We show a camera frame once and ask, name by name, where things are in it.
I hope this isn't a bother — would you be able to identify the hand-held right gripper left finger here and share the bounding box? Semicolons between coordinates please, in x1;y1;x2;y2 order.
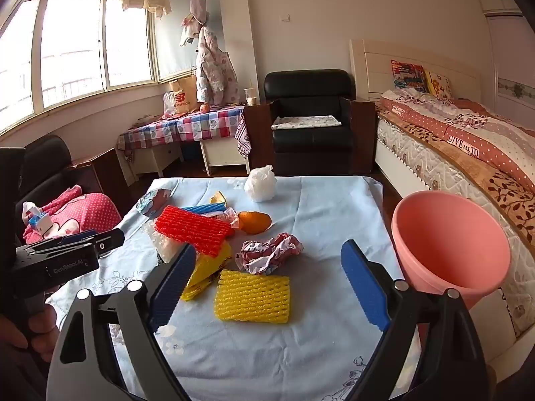
46;242;198;401

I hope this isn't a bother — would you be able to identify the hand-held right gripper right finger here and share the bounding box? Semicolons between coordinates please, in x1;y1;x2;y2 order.
340;239;498;401

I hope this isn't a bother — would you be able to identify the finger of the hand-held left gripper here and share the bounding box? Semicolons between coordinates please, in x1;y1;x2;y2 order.
42;229;100;248
93;229;125;260

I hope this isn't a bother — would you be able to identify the blue foam strip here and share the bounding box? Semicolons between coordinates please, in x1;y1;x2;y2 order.
182;203;227;218

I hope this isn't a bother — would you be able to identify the clear plastic wrapper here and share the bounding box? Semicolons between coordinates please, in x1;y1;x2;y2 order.
205;207;241;230

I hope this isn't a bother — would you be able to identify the pink plastic bucket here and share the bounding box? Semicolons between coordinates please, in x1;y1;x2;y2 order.
392;191;513;312

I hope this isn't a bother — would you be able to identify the person's left hand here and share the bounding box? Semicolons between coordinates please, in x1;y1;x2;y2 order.
0;304;61;368

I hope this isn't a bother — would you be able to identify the pink polka dot cushion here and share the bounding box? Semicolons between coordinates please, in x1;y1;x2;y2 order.
23;185;122;245

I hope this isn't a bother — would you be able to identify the yellow foam fruit net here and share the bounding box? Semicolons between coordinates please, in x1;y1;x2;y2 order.
214;269;291;324
181;240;232;301

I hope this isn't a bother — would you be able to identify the white foam fruit net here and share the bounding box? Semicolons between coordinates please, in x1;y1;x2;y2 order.
144;219;185;266

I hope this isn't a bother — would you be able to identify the small white blue carton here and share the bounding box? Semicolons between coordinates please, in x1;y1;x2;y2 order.
23;202;53;235

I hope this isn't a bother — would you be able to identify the dark wooden side cabinet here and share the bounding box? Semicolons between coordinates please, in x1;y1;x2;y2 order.
69;148;130;218
340;97;377;172
243;99;277;168

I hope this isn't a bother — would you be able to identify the red foam fruit net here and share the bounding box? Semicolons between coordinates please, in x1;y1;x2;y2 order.
154;206;235;258

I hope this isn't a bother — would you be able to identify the black leather chair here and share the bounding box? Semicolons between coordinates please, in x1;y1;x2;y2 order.
19;134;99;235

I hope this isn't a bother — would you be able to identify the light blue floral tablecloth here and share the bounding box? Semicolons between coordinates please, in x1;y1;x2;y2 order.
45;175;423;401

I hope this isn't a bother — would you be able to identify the white cabinet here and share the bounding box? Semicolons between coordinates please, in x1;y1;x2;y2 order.
125;144;185;182
200;134;251;176

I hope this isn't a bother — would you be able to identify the crumpled red white paper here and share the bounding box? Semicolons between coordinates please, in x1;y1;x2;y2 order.
239;233;305;275

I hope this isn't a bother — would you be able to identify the checkered tablecloth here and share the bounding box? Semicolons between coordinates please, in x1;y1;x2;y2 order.
117;104;251;159

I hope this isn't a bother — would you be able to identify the white red plastic bag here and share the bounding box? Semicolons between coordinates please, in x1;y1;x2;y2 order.
162;91;178;118

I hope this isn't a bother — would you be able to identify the black leather armchair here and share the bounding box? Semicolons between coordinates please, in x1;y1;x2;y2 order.
264;70;356;172

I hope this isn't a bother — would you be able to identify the brown paper bag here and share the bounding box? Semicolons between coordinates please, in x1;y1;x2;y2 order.
168;76;199;114

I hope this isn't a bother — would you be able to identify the brown leaf bed sheet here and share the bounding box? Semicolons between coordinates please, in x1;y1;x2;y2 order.
378;109;535;255

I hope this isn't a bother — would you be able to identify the floral seat cushion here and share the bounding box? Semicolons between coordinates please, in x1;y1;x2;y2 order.
272;115;342;130

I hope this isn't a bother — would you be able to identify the window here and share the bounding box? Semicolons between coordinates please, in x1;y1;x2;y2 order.
0;0;157;134

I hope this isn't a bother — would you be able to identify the pink patchwork quilt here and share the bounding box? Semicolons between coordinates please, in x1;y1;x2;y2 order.
378;90;535;184

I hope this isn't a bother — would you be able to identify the floral padded jacket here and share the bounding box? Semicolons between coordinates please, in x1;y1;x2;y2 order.
196;27;240;105

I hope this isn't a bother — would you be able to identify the yellow floral pillow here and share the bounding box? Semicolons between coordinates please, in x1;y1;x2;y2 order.
425;71;454;99

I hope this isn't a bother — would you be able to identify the colourful printed pillow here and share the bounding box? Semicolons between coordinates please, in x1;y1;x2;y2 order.
391;59;429;93

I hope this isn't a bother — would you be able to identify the roller blind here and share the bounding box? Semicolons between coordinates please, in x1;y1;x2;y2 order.
154;0;220;82

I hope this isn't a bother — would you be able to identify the cream headboard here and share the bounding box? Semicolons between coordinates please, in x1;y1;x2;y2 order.
349;39;483;103

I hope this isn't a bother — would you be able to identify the hanging pink hooded garment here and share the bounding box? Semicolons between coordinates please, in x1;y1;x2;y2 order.
180;0;212;46

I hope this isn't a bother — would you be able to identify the white wardrobe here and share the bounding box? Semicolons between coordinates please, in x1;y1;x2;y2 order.
476;0;535;128

